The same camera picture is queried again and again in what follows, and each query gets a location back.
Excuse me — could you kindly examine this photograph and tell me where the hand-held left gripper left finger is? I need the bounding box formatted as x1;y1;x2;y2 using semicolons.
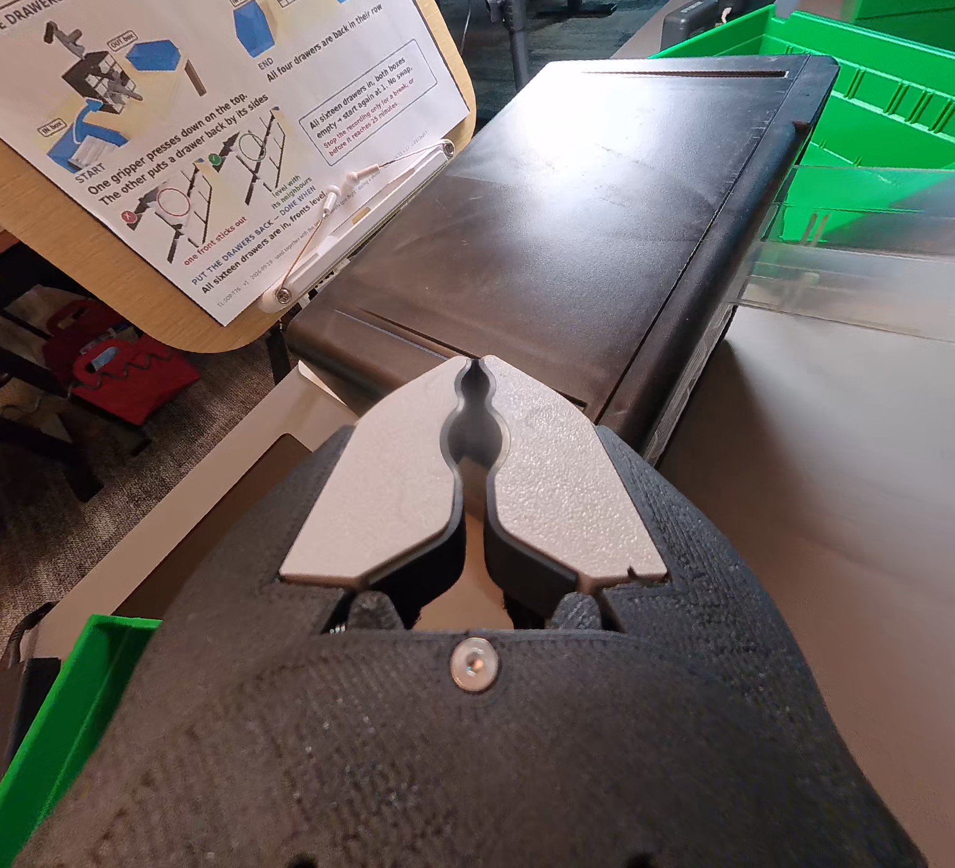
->
278;357;482;593

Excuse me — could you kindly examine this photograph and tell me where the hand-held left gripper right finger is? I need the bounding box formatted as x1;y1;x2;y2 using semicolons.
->
477;355;670;594

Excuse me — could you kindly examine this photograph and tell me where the black drawer cabinet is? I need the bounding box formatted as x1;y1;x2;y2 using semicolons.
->
287;55;840;462

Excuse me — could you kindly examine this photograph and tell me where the clear plastic drawer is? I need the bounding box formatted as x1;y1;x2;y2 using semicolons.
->
735;163;955;320

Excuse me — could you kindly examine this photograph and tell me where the green storage bin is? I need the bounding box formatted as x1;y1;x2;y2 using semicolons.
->
645;6;955;261
0;613;164;868

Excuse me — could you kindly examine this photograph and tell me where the grey desk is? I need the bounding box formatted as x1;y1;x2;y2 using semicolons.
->
33;0;955;868

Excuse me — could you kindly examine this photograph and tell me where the red bag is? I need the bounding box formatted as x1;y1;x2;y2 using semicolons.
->
43;299;201;427

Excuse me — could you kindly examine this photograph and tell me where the white page holder bar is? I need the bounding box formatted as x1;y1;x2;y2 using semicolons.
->
257;139;460;309

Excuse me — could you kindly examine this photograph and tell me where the instruction sheet on wooden board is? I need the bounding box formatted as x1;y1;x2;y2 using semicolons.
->
0;0;478;354

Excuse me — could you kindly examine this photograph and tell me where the grey metal pole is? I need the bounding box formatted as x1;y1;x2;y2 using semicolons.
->
485;0;535;93

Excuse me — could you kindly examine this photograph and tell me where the printed instruction sheet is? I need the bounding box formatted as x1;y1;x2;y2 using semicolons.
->
0;0;473;326

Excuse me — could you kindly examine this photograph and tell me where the dark grey box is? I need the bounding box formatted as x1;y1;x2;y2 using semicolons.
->
660;0;747;52

